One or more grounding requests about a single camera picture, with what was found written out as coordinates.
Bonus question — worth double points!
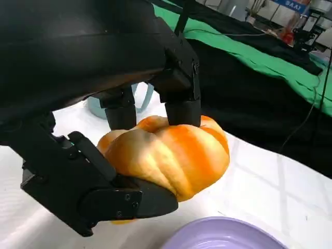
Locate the green cloth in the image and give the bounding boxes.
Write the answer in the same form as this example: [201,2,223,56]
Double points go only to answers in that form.
[153,4,332,118]

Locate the pale green mug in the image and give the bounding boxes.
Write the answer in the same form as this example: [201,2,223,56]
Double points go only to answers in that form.
[87,82,155,120]

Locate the thin black cable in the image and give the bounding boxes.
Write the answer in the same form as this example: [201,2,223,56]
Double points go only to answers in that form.
[316,51,332,126]

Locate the orange toy bread roll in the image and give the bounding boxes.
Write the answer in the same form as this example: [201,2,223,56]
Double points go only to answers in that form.
[96,115,230,227]

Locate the black cloth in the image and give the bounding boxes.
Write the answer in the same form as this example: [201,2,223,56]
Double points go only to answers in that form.
[185,38,332,180]
[151,0,324,76]

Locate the black tripod pole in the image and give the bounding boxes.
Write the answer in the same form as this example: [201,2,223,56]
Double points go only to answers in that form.
[174,0,189,36]

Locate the lilac plate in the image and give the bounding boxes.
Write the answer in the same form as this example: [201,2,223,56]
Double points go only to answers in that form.
[160,216,287,249]

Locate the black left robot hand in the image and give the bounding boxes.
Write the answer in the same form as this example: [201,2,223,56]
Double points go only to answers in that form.
[0,0,202,238]

